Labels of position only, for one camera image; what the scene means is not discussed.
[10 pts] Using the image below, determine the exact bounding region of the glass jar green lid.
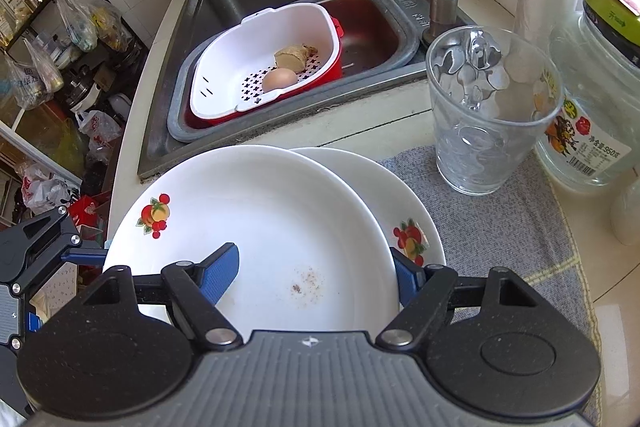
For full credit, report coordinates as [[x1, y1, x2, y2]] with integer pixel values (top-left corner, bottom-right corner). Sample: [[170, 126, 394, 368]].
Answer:
[[535, 0, 640, 194]]

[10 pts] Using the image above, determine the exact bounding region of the clear drinking glass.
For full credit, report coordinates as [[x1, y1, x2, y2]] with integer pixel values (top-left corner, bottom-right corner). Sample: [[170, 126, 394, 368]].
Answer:
[[425, 25, 565, 196]]

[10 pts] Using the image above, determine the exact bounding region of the metal soap dispenser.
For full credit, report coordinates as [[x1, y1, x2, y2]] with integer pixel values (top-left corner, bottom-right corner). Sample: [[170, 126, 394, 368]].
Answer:
[[422, 0, 466, 45]]

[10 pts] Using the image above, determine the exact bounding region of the white red plastic bag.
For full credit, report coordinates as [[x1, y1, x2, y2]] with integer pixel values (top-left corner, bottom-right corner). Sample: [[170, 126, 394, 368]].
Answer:
[[20, 162, 83, 215], [75, 109, 123, 152]]

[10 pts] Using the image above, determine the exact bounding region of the white colander basket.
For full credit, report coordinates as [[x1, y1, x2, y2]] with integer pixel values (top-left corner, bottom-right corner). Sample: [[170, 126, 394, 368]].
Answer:
[[190, 3, 343, 122]]

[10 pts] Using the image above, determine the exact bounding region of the red box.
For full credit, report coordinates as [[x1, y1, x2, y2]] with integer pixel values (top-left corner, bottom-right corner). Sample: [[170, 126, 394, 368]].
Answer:
[[67, 194, 108, 228]]

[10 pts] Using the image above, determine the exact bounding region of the ginger root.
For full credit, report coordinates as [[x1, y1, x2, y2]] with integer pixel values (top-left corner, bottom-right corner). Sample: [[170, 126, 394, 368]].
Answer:
[[274, 43, 319, 74]]

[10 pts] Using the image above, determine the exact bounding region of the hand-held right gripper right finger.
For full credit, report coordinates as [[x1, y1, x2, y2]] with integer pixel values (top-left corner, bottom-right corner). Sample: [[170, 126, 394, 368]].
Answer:
[[376, 247, 539, 353]]

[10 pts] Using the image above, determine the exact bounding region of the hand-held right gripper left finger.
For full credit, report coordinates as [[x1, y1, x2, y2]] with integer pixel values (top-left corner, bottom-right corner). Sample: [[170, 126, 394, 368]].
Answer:
[[90, 243, 244, 354]]

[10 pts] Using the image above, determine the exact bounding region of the brown egg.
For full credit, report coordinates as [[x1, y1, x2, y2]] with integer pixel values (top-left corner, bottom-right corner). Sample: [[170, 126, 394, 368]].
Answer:
[[262, 68, 297, 92]]

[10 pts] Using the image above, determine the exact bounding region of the white fruit print plate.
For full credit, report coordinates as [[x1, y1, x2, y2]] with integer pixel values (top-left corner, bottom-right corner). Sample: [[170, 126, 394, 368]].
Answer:
[[102, 145, 401, 339], [289, 147, 447, 314]]

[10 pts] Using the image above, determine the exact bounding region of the grey blue checked cloth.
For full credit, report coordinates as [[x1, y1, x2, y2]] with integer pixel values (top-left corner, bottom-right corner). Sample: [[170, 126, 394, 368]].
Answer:
[[377, 146, 603, 427]]

